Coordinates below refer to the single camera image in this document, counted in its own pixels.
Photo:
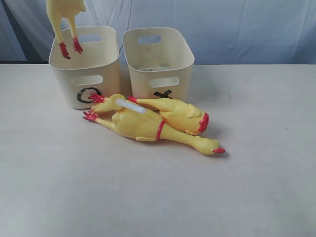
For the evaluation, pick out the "chicken head with white squeaker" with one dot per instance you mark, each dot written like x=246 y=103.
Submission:
x=114 y=103

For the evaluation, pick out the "headless yellow rubber chicken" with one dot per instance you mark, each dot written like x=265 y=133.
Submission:
x=178 y=114

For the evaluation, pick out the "blue backdrop curtain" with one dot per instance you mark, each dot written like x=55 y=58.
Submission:
x=217 y=31

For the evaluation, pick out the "cream bin marked circle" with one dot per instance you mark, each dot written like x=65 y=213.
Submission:
x=95 y=70

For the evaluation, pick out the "cream bin marked cross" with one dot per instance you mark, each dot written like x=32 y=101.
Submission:
x=159 y=62

